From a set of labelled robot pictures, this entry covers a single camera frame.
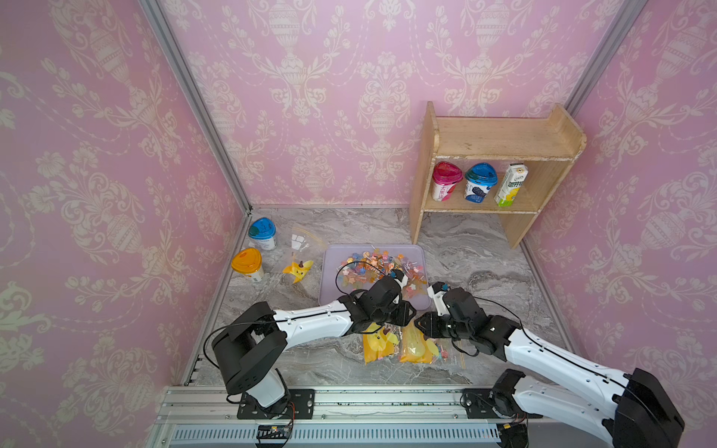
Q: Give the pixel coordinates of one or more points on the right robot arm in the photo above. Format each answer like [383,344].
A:
[622,409]

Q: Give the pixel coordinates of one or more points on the green white carton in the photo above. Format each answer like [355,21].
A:
[513,180]

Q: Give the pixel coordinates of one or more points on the blue lid cup on table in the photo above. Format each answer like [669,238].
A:
[262,234]

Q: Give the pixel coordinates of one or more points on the candy ziploc bag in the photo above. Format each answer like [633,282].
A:
[378,343]
[417,348]
[296,261]

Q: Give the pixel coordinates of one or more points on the pink lid cup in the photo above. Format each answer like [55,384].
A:
[445,178]

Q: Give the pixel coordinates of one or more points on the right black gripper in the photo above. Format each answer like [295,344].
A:
[430,325]

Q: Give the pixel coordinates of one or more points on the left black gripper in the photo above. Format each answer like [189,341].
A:
[405,308]

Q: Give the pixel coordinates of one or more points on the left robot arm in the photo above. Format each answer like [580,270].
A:
[246,350]

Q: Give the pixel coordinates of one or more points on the blue lid cup on shelf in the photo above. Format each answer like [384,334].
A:
[480,179]

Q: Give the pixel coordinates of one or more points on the lilac plastic tray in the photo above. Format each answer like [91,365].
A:
[335,254]

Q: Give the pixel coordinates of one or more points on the orange lid cup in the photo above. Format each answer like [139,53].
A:
[249,263]

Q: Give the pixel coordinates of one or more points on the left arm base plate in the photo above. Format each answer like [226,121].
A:
[298,403]

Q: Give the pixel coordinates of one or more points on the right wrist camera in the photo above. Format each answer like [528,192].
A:
[436,292]

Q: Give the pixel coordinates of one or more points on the aluminium rail frame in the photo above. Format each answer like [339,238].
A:
[353,416]

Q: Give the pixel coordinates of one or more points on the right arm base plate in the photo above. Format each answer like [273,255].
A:
[477,404]

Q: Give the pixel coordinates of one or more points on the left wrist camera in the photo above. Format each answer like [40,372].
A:
[400,277]

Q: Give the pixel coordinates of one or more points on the pile of colourful candies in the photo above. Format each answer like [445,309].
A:
[360,270]

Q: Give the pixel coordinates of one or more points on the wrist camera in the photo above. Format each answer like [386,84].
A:
[436,292]
[400,277]

